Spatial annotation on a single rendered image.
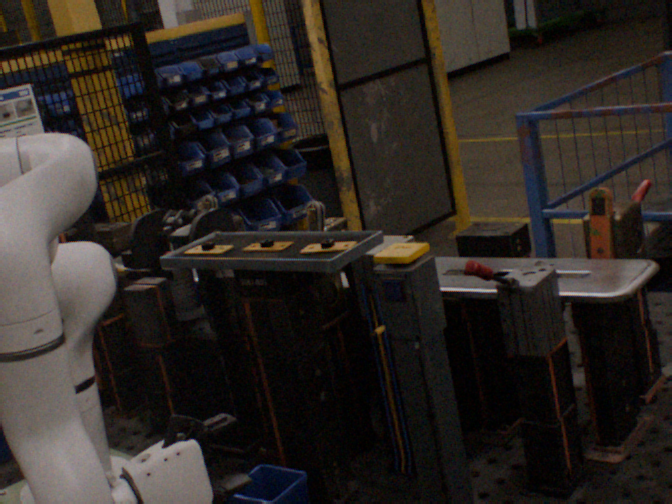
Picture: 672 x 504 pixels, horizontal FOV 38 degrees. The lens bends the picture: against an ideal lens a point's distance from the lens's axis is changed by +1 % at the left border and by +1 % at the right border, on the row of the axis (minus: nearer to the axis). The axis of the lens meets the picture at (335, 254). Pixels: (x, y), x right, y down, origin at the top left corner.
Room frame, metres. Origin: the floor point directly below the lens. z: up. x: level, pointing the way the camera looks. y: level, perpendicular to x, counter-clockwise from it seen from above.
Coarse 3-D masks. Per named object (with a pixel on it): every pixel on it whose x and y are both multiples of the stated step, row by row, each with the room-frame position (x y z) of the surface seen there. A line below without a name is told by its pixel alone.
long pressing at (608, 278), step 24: (120, 264) 2.29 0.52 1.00; (456, 264) 1.73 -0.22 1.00; (504, 264) 1.67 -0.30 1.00; (528, 264) 1.64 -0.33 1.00; (576, 264) 1.59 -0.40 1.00; (600, 264) 1.56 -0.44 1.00; (624, 264) 1.54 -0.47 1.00; (648, 264) 1.52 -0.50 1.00; (456, 288) 1.58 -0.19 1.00; (480, 288) 1.56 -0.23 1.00; (576, 288) 1.47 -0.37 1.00; (600, 288) 1.45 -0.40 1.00; (624, 288) 1.43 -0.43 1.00
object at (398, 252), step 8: (392, 248) 1.36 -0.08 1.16; (400, 248) 1.35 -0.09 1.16; (408, 248) 1.34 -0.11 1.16; (416, 248) 1.33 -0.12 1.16; (424, 248) 1.34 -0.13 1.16; (376, 256) 1.34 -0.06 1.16; (384, 256) 1.33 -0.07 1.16; (392, 256) 1.32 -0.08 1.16; (400, 256) 1.31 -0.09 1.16; (408, 256) 1.31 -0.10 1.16; (416, 256) 1.32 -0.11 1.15; (400, 264) 1.33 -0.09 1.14
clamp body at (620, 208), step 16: (624, 208) 1.66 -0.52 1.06; (640, 208) 1.69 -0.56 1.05; (624, 224) 1.63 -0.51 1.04; (640, 224) 1.68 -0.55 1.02; (624, 240) 1.62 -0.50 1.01; (640, 240) 1.68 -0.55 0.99; (624, 256) 1.62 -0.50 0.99; (640, 256) 1.67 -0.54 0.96; (640, 304) 1.66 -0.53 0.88; (640, 320) 1.65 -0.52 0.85; (640, 336) 1.63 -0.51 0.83; (656, 336) 1.69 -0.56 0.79; (640, 352) 1.63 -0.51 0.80; (656, 352) 1.68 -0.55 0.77; (640, 368) 1.62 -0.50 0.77; (656, 368) 1.67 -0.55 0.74; (640, 384) 1.62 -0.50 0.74; (656, 384) 1.66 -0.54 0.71; (640, 400) 1.62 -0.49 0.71
